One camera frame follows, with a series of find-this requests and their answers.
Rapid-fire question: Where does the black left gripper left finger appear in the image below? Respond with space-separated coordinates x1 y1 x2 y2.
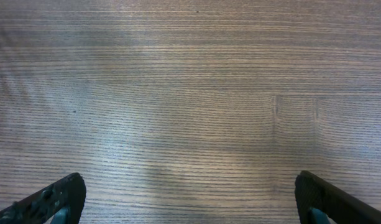
0 172 86 224

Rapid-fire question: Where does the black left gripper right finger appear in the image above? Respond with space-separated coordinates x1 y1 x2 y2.
295 170 381 224

